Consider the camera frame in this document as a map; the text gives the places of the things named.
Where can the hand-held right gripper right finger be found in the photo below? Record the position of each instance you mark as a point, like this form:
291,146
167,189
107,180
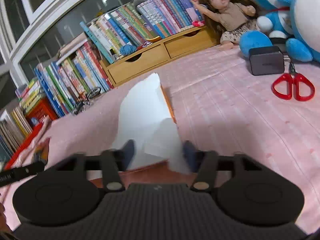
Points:
190,155

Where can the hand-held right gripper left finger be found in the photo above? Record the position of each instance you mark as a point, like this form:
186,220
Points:
128,152

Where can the white orange paper box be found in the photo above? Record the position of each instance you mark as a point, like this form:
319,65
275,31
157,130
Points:
147,120

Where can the row of thin upright books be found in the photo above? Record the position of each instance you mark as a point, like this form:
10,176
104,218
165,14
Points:
12,132

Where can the pink striped tablecloth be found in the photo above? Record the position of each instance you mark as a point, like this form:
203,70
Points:
237,130

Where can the red plastic basket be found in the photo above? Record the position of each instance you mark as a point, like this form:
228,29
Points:
41,112

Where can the small bicycle model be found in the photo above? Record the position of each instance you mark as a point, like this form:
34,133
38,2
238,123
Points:
87,100

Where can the flat stack of books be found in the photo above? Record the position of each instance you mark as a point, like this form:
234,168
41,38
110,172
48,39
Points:
30,95

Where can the row of tall picture books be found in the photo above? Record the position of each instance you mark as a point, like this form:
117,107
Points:
75,80

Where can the wooden drawer organizer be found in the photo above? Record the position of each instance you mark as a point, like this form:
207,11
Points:
150,60

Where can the blue yarn ball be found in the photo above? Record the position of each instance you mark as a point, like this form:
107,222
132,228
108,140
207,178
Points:
128,50

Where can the black power adapter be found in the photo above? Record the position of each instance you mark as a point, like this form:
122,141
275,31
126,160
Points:
266,60

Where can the long-haired doll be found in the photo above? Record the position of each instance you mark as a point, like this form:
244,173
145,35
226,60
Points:
230,15

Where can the small blue cat plush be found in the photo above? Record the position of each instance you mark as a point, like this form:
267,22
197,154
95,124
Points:
270,20

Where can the large blue cat plush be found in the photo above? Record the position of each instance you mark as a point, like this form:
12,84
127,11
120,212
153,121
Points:
305,17

